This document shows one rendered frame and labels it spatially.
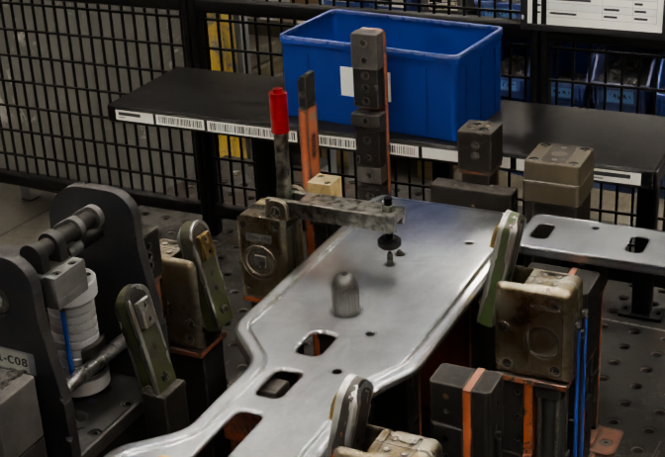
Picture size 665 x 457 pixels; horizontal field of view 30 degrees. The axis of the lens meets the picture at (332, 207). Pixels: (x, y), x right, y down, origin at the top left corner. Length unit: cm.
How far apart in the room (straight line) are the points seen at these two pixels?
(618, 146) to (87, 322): 83
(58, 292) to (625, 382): 94
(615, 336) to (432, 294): 58
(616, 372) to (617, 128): 36
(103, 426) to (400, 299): 37
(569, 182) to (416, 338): 40
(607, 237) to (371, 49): 43
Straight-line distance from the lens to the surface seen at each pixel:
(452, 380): 130
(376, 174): 182
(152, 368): 131
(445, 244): 156
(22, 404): 120
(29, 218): 434
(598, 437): 173
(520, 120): 190
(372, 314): 141
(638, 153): 178
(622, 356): 193
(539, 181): 167
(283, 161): 152
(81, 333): 133
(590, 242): 158
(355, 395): 108
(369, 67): 176
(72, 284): 123
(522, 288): 137
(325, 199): 153
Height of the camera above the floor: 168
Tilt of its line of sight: 24 degrees down
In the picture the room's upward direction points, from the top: 3 degrees counter-clockwise
